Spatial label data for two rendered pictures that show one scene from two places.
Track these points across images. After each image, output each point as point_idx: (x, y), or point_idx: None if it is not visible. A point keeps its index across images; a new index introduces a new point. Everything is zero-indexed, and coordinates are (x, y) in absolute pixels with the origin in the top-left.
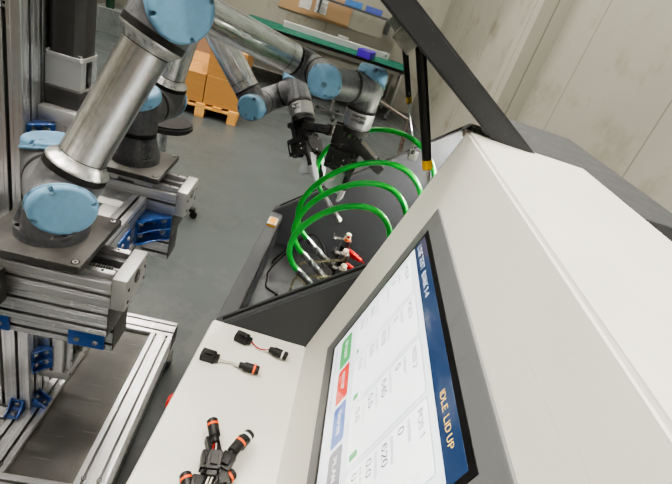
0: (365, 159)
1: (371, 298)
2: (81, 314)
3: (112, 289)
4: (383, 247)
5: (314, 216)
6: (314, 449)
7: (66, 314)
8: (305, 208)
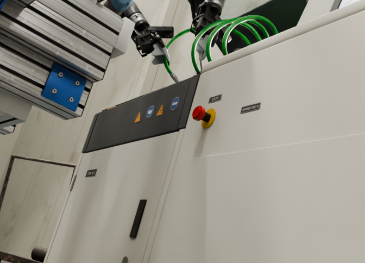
0: (221, 29)
1: (334, 10)
2: (88, 47)
3: (123, 26)
4: (303, 17)
5: (240, 18)
6: None
7: (74, 43)
8: (217, 29)
